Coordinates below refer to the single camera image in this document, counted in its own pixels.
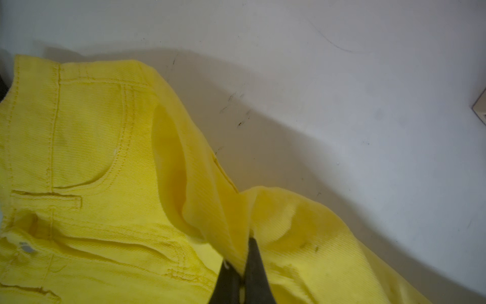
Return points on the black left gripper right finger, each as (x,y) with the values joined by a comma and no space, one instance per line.
(256,285)

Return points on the yellow trousers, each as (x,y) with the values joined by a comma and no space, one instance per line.
(111,194)

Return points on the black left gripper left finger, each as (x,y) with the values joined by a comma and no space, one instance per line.
(227,288)

